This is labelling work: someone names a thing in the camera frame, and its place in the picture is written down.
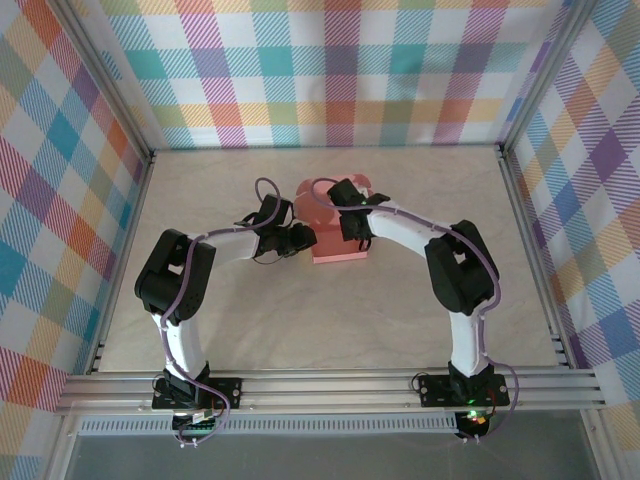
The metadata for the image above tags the aluminium left side rail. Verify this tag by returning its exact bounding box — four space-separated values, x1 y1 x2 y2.
85 152 157 376

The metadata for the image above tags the aluminium frame leg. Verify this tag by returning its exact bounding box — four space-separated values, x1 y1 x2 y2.
579 408 617 480
43 413 84 480

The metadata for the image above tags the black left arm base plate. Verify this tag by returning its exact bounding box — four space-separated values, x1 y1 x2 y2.
151 377 244 412

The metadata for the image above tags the aluminium right side rail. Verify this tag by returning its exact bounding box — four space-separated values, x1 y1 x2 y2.
494 143 576 370

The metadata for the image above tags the aluminium left corner post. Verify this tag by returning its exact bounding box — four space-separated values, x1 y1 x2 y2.
47 0 157 162

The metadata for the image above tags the aluminium right corner post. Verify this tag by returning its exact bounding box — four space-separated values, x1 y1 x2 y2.
497 0 604 157

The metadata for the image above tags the aluminium frame beam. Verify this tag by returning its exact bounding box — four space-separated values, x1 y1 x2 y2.
53 367 609 417

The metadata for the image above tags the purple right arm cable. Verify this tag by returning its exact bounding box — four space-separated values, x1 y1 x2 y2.
309 177 521 444

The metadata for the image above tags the grey slotted cable duct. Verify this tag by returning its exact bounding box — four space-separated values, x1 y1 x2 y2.
77 415 461 437

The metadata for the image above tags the aluminium corner post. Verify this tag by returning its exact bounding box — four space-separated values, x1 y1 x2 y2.
47 0 157 162
497 0 604 157

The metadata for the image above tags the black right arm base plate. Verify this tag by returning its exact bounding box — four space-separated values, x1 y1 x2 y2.
417 372 511 407

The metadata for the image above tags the pink paper box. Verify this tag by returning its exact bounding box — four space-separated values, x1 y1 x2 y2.
294 173 374 265

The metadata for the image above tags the aluminium rail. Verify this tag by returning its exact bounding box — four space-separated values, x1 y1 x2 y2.
85 152 157 376
494 143 576 370

